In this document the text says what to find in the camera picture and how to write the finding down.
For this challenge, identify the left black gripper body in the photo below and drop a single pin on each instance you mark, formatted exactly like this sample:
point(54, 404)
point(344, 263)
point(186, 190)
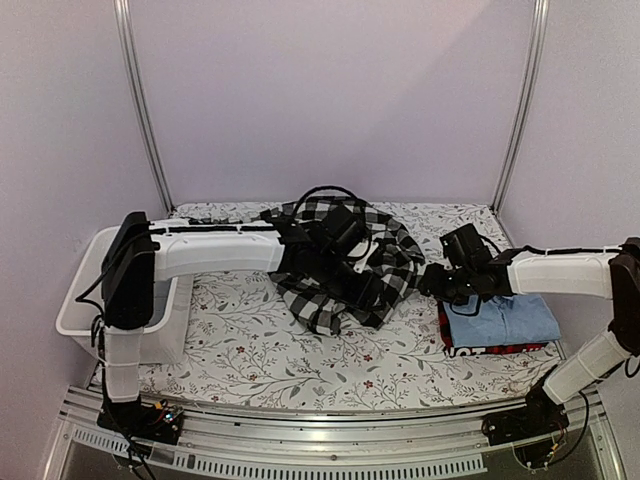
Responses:
point(332, 280)

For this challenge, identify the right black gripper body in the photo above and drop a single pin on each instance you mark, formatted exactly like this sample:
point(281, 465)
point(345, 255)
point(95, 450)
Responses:
point(453, 288)

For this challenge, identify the black white plaid shirt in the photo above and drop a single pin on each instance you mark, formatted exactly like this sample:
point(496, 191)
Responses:
point(395, 265)

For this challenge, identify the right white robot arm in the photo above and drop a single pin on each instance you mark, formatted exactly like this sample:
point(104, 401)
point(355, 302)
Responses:
point(608, 273)

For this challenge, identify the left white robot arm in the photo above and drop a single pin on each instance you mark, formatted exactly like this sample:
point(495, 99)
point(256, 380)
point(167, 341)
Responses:
point(333, 252)

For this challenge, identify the folded light blue shirt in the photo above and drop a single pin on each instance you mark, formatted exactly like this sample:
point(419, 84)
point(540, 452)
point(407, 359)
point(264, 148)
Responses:
point(500, 321)

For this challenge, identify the folded red black shirt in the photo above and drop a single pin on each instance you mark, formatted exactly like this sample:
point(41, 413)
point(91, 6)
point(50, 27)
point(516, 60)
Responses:
point(456, 351)

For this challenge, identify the floral white tablecloth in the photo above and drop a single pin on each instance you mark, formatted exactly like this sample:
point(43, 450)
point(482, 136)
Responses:
point(241, 345)

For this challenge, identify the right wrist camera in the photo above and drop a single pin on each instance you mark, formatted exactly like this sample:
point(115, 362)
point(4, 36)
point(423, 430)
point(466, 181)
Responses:
point(464, 247)

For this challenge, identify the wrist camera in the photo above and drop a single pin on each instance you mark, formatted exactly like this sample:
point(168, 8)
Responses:
point(464, 247)
point(342, 230)

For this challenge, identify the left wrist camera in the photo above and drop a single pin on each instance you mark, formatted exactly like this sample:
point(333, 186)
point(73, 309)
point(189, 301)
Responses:
point(342, 230)

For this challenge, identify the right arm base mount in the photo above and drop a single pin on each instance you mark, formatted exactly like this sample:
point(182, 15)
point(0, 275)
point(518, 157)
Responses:
point(541, 424)

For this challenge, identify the aluminium front rail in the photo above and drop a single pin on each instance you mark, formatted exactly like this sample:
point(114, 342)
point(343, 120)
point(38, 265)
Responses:
point(223, 442)

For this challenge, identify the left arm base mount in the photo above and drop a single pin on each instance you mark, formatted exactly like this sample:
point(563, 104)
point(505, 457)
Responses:
point(158, 422)

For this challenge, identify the right aluminium frame post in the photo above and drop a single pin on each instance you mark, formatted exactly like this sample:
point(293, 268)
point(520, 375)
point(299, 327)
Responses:
point(531, 71)

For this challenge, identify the aluminium frame post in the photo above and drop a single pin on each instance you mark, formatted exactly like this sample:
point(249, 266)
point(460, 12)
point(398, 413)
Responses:
point(125, 29)
point(531, 71)

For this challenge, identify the left aluminium frame post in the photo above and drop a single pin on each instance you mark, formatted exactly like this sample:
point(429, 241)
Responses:
point(125, 29)

